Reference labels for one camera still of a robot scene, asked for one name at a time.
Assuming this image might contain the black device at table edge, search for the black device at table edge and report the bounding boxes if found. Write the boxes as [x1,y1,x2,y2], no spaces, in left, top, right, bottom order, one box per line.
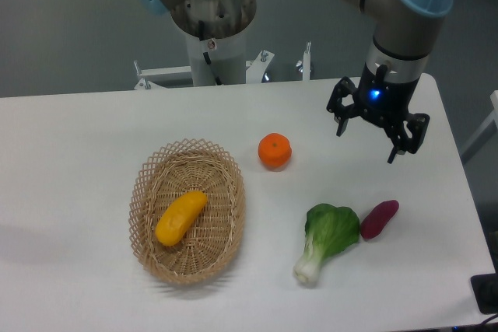
[470,274,497,314]

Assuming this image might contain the yellow mango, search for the yellow mango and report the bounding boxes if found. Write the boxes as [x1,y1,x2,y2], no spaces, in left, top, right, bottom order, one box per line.
[155,190,208,246]

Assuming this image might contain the orange tangerine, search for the orange tangerine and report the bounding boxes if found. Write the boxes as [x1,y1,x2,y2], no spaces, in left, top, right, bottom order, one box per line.
[258,133,292,169]

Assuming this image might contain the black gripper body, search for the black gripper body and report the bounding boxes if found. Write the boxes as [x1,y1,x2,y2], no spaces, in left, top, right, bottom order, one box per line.
[354,65,419,129]

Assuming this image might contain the white frame at right edge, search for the white frame at right edge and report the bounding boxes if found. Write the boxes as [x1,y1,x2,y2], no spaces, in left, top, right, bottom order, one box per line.
[460,90,497,165]

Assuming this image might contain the purple sweet potato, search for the purple sweet potato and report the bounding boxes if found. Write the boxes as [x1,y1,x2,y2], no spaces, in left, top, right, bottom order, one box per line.
[360,200,399,240]

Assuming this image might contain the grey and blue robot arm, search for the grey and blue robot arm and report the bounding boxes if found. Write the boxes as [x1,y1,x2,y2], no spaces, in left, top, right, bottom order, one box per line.
[140,0,453,156]

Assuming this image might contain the woven wicker basket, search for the woven wicker basket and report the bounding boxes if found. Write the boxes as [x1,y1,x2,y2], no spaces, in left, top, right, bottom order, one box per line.
[128,139,245,285]

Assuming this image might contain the white metal base frame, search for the white metal base frame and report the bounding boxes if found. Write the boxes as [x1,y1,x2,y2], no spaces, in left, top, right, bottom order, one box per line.
[134,41,314,90]

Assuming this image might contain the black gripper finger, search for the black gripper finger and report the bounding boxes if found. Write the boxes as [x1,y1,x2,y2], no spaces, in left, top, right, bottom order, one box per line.
[386,114,430,164]
[326,77,359,137]

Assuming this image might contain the green bok choy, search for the green bok choy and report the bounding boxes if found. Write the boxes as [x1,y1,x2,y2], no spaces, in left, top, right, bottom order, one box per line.
[293,203,359,285]

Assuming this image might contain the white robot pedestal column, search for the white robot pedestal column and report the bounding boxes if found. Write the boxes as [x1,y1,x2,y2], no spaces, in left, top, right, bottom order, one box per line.
[184,32,246,86]

